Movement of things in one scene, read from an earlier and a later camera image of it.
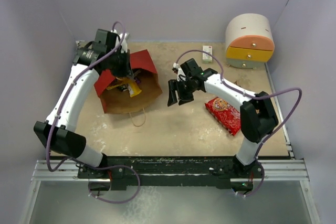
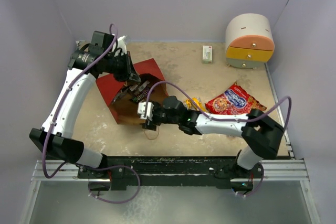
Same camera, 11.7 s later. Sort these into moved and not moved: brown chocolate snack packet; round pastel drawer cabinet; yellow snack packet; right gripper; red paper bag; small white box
Moved: yellow snack packet; right gripper; brown chocolate snack packet; red paper bag
Not moved: small white box; round pastel drawer cabinet
